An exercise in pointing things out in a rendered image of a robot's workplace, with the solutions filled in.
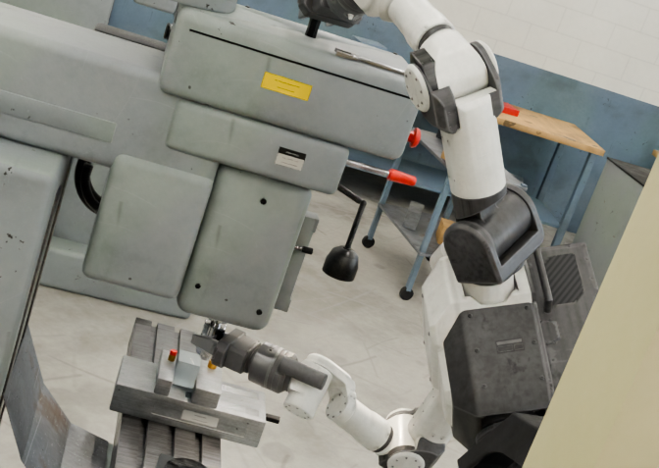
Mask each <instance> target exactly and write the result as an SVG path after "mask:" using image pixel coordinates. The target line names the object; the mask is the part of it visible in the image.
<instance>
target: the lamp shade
mask: <svg viewBox="0 0 659 468"><path fill-rule="evenodd" d="M358 266H359V256H358V255H357V253H356V252H355V251H354V250H353V249H352V248H350V249H348V248H346V247H345V245H340V246H337V247H334V248H333V249H332V250H331V251H330V253H329V254H328V255H327V257H326V260H325V263H324V265H323V268H322V270H323V272H324V273H325V274H327V275H328V276H330V277H332V278H334V279H336V280H339V281H343V282H353V281H354V279H355V276H356V274H357V271H358Z"/></svg>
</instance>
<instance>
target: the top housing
mask: <svg viewBox="0 0 659 468"><path fill-rule="evenodd" d="M306 29H307V26H304V25H302V24H299V23H296V22H292V21H289V20H286V19H283V18H280V17H277V16H274V15H270V14H267V13H264V12H261V11H258V10H255V9H251V8H250V7H249V6H242V5H239V4H236V6H235V10H234V11H233V12H231V13H217V12H211V11H206V10H202V9H198V8H194V7H190V6H187V5H183V4H180V3H177V11H176V15H175V18H174V22H173V25H172V28H171V32H170V35H169V39H168V42H167V46H166V49H165V54H164V60H163V65H162V71H161V74H160V79H159V83H160V86H161V88H162V89H163V90H164V91H165V92H167V93H169V94H171V95H175V96H178V97H181V98H185V99H188V100H191V101H195V102H198V103H201V104H205V105H208V106H212V107H215V108H218V109H222V110H225V111H228V112H232V113H234V114H237V115H241V116H244V117H248V118H251V119H254V120H258V121H261V122H264V123H268V124H271V125H274V126H278V127H281V128H285V129H288V130H294V131H297V132H300V133H304V134H307V135H310V136H314V137H316V138H319V139H323V140H326V141H330V142H333V143H336V144H340V145H343V146H346V147H350V148H353V149H356V150H360V151H363V152H367V153H370V154H373V155H377V156H380V157H382V158H386V159H390V160H394V159H397V158H399V157H400V156H401V155H402V153H403V151H404V148H405V145H406V143H407V140H408V137H409V134H410V132H411V129H412V126H413V124H414V122H415V119H416V116H417V113H418V111H419V109H417V108H416V106H415V105H414V104H413V102H412V100H411V99H410V96H409V94H408V91H407V88H406V84H405V78H404V76H403V75H400V74H398V73H395V72H391V71H388V70H385V69H382V68H379V67H376V66H373V65H369V64H366V63H363V62H360V61H354V60H350V59H347V58H344V57H341V56H338V55H336V54H335V53H336V52H334V49H335V47H337V48H340V49H343V50H346V51H349V52H352V53H355V54H357V56H358V55H359V56H362V57H365V58H368V59H371V60H374V61H378V62H382V63H385V64H388V65H389V66H392V67H395V68H399V69H402V70H405V71H406V68H407V66H408V64H407V62H406V61H405V60H404V59H403V58H402V57H401V56H399V55H398V54H397V53H395V52H393V53H390V52H387V51H384V50H381V49H378V48H376V47H372V46H369V45H366V44H363V43H360V42H357V41H354V40H350V39H347V38H344V37H341V36H338V35H335V34H331V33H328V32H325V31H322V30H319V29H318V33H317V36H316V38H312V37H309V36H306V35H305V32H306Z"/></svg>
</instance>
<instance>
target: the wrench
mask: <svg viewBox="0 0 659 468"><path fill-rule="evenodd" d="M334 52H336V53H335V54H336V55H338V56H341V57H344V58H347V59H350V60H354V61H360V62H363V63H366V64H369V65H373V66H376V67H379V68H382V69H385V70H388V71H391V72H395V73H398V74H400V75H403V76H404V75H405V70H402V69H399V68H395V67H392V66H389V65H388V64H385V63H382V62H378V61H374V60H371V59H368V58H365V57H362V56H359V55H358V56H357V54H355V53H352V52H349V51H346V50H343V49H340V48H337V47H335V49H334Z"/></svg>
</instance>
